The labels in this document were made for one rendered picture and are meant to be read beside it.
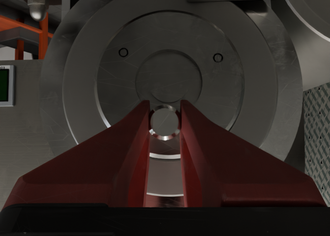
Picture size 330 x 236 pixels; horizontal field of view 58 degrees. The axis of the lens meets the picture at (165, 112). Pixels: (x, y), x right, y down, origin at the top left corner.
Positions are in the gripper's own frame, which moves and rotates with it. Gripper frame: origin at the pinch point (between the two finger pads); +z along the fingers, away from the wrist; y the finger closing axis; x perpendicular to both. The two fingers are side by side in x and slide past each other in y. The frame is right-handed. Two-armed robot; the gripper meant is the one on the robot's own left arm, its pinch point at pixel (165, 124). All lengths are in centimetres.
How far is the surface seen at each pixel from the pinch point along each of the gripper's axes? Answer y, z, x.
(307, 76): -10.7, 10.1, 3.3
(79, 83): 4.6, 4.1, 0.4
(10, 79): 25.9, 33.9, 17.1
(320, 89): -18.5, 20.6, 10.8
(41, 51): 121, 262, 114
